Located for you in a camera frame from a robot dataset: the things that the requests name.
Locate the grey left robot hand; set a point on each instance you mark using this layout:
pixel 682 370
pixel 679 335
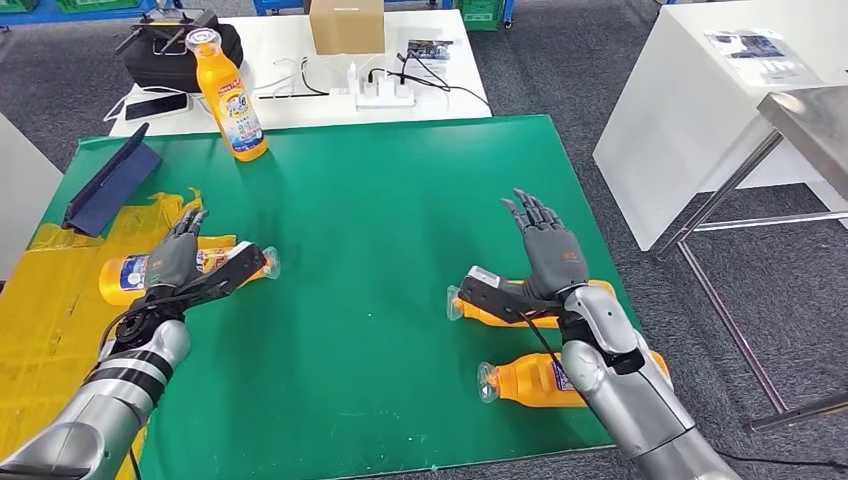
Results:
pixel 172 262

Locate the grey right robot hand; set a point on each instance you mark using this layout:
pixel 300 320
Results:
pixel 556 262

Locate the orange detergent bottle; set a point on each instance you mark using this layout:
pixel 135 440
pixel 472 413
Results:
pixel 523 384
pixel 122 278
pixel 484 319
pixel 228 99

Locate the dark blue tablet case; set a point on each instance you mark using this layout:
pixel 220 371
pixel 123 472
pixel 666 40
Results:
pixel 116 182

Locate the yellow taped cardboard sheet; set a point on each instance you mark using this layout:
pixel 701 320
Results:
pixel 46 344

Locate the black smartphone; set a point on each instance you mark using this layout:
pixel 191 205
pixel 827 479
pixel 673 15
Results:
pixel 157 107

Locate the black carrying case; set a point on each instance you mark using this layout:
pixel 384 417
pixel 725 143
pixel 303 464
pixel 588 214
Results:
pixel 166 69

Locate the white panel-sided table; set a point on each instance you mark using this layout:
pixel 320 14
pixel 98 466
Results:
pixel 662 99

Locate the white flat block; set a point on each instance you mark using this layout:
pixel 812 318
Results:
pixel 299 110

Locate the white power strip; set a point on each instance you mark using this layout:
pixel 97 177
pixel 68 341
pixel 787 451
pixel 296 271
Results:
pixel 385 99

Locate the grey drone remote controller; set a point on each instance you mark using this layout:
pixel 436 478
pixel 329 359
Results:
pixel 160 23

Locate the printed leaflet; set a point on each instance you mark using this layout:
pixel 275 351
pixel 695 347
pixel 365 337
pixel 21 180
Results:
pixel 428 53

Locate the white charger plug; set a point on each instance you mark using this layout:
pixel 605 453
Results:
pixel 352 79
pixel 380 81

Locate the white rectangular table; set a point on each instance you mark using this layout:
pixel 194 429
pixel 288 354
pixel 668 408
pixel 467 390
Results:
pixel 286 36

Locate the green plastic crate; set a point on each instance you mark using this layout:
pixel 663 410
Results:
pixel 18 5
pixel 98 5
pixel 480 16

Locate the blue shelf rack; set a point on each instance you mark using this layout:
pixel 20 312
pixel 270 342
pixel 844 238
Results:
pixel 279 5
pixel 79 20

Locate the stainless steel table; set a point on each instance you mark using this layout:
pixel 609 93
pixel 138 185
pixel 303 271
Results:
pixel 808 126

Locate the printed paper sheet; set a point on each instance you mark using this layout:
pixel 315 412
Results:
pixel 756 54

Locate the brown cardboard box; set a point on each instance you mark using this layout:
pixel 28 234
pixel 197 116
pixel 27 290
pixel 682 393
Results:
pixel 346 26

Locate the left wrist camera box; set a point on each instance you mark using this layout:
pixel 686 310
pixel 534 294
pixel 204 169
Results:
pixel 225 272

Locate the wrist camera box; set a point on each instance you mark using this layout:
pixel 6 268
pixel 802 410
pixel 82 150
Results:
pixel 225 272
pixel 490 298

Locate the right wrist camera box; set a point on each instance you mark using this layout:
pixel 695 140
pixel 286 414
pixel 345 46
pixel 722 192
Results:
pixel 490 298

